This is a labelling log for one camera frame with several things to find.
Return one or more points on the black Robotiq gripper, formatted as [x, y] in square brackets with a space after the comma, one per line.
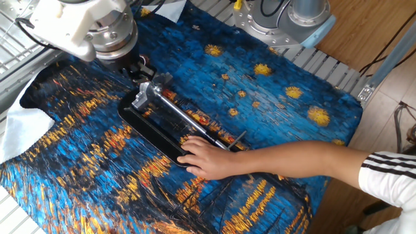
[125, 63]

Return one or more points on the black clamp frame with rod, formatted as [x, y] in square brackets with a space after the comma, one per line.
[152, 133]

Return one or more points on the person's bare right forearm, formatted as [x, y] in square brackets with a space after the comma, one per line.
[292, 159]

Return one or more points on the person's right hand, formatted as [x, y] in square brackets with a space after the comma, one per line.
[211, 161]

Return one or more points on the blue and orange painted cloth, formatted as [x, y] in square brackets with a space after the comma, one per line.
[243, 81]

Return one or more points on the yellow clip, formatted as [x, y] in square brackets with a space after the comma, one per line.
[237, 4]

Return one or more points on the white cloth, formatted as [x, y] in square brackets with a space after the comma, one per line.
[22, 126]

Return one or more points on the white shirt with black stripes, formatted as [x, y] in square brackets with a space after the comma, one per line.
[390, 178]

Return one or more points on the white printed wrist bracket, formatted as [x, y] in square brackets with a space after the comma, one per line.
[65, 22]

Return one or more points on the aluminium frame profile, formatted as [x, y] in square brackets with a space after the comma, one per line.
[390, 61]

